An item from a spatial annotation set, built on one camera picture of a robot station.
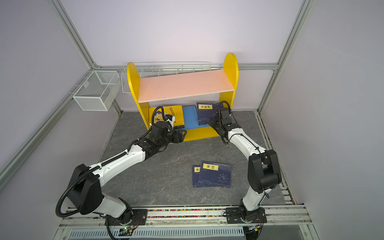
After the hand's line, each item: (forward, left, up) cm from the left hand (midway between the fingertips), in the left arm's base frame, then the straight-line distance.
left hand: (182, 133), depth 82 cm
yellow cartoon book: (+18, +4, 0) cm, 18 cm away
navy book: (+17, -14, -1) cm, 22 cm away
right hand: (+10, -18, -3) cm, 20 cm away
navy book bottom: (-17, -17, -19) cm, 31 cm away
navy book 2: (-14, -6, -19) cm, 24 cm away
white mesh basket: (+30, +53, +7) cm, 62 cm away
